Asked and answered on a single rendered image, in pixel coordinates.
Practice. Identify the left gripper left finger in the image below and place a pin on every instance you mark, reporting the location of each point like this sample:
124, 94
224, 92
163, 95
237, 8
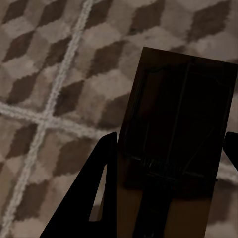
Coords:
71, 219

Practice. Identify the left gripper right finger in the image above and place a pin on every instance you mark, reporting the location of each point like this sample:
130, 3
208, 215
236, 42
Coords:
230, 147

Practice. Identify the mousetrap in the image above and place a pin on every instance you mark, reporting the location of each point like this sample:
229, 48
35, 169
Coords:
170, 144

